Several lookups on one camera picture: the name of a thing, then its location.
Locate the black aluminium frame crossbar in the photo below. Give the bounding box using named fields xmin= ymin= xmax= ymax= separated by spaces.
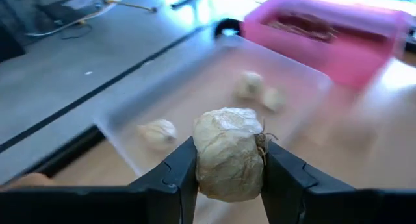
xmin=18 ymin=125 xmax=107 ymax=179

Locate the yellow tipped floor cable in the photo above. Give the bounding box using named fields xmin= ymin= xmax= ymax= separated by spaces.
xmin=103 ymin=0 xmax=159 ymax=14

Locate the white floor cable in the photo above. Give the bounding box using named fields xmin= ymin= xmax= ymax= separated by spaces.
xmin=25 ymin=0 xmax=128 ymax=37

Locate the black cable loop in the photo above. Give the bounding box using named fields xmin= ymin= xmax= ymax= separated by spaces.
xmin=213 ymin=18 xmax=244 ymax=39

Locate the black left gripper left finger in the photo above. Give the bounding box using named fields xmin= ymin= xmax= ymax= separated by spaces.
xmin=129 ymin=136 xmax=200 ymax=224

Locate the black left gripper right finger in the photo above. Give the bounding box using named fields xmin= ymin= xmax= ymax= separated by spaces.
xmin=261 ymin=141 xmax=357 ymax=224

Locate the small white garlic bulb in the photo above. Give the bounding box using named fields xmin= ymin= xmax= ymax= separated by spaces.
xmin=261 ymin=86 xmax=287 ymax=113

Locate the clear plastic bin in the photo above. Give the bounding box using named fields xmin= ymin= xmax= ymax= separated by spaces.
xmin=94 ymin=34 xmax=334 ymax=178

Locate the pink plastic bin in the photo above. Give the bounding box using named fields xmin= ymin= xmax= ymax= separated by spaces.
xmin=242 ymin=0 xmax=410 ymax=90

